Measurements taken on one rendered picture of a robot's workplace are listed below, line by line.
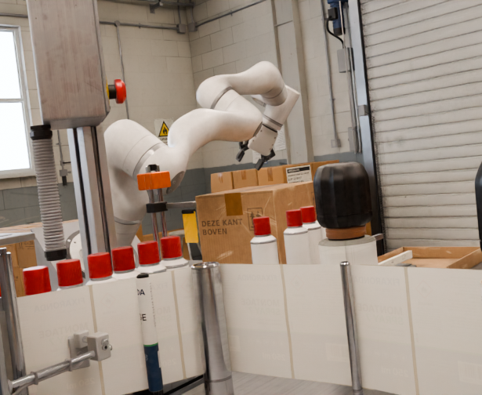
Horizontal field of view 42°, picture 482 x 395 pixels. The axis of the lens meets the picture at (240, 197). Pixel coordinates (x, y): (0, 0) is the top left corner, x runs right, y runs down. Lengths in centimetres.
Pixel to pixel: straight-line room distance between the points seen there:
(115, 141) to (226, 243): 39
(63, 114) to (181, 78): 701
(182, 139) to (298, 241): 49
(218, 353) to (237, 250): 85
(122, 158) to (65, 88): 64
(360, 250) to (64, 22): 54
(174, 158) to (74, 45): 64
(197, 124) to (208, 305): 95
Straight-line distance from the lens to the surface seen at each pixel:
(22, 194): 673
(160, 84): 774
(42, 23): 98
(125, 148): 157
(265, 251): 120
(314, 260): 135
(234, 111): 181
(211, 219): 168
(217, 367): 83
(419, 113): 574
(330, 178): 90
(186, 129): 166
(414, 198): 584
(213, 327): 82
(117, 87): 98
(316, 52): 662
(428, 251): 206
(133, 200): 165
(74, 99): 96
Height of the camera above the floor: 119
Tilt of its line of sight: 3 degrees down
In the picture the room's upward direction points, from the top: 6 degrees counter-clockwise
